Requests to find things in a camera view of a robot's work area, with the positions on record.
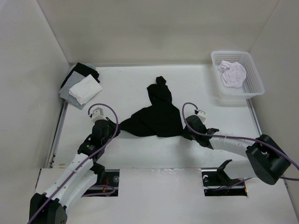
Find crumpled pink tank top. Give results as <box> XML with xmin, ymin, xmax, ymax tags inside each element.
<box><xmin>218</xmin><ymin>61</ymin><xmax>247</xmax><ymax>89</ymax></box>

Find folded white tank top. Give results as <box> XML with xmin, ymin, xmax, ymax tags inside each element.
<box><xmin>69</xmin><ymin>75</ymin><xmax>103</xmax><ymax>105</ymax></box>

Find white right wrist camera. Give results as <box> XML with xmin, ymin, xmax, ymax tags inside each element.
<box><xmin>194</xmin><ymin>109</ymin><xmax>206</xmax><ymax>123</ymax></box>

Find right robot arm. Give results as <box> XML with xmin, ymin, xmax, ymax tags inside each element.
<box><xmin>182</xmin><ymin>115</ymin><xmax>291</xmax><ymax>185</ymax></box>

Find white plastic basket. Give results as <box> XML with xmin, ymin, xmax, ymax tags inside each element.
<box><xmin>211</xmin><ymin>51</ymin><xmax>265</xmax><ymax>100</ymax></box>

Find folded grey tank top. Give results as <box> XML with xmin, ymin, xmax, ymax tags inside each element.
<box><xmin>58</xmin><ymin>63</ymin><xmax>97</xmax><ymax>111</ymax></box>

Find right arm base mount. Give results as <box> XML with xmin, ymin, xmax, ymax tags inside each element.
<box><xmin>201</xmin><ymin>160</ymin><xmax>248</xmax><ymax>196</ymax></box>

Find folded black tank top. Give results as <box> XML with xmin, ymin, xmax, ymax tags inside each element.
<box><xmin>60</xmin><ymin>63</ymin><xmax>100</xmax><ymax>88</ymax></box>

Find black tank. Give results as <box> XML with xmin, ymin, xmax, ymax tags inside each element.
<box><xmin>120</xmin><ymin>76</ymin><xmax>183</xmax><ymax>138</ymax></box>
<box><xmin>60</xmin><ymin>63</ymin><xmax>100</xmax><ymax>88</ymax></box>

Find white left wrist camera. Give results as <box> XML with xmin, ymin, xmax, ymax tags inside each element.
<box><xmin>91</xmin><ymin>107</ymin><xmax>106</xmax><ymax>123</ymax></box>

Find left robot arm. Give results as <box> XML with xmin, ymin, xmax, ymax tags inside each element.
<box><xmin>28</xmin><ymin>115</ymin><xmax>118</xmax><ymax>224</ymax></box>

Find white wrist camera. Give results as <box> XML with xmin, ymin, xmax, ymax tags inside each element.
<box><xmin>194</xmin><ymin>109</ymin><xmax>206</xmax><ymax>123</ymax></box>
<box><xmin>91</xmin><ymin>107</ymin><xmax>106</xmax><ymax>123</ymax></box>

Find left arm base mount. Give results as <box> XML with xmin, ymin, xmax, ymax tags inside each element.
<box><xmin>83</xmin><ymin>169</ymin><xmax>120</xmax><ymax>197</ymax></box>

